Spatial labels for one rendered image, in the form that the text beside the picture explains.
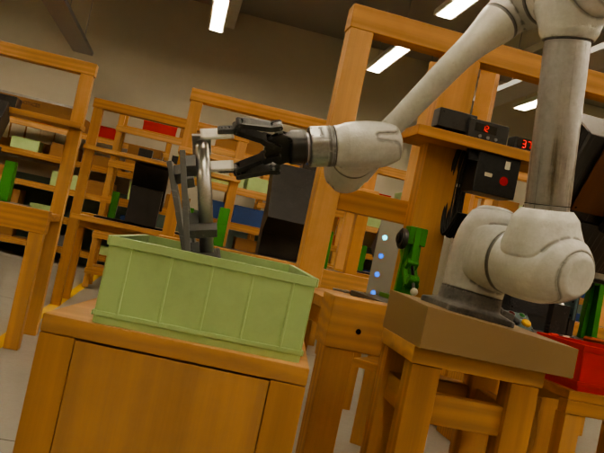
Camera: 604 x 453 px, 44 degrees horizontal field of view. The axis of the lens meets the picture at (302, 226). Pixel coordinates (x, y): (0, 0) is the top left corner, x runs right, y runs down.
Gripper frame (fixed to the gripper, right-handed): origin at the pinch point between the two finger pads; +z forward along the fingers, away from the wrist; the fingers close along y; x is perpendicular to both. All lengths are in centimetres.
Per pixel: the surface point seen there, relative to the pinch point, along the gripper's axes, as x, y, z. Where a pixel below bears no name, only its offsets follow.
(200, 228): 15.1, -8.3, 3.5
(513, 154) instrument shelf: -74, -69, -113
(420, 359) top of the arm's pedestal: 33, -36, -44
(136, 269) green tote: 26.7, -6.7, 16.3
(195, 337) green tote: 37.0, -16.0, 5.7
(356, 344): 2, -72, -40
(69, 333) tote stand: 34.7, -15.1, 29.3
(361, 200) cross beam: -77, -92, -60
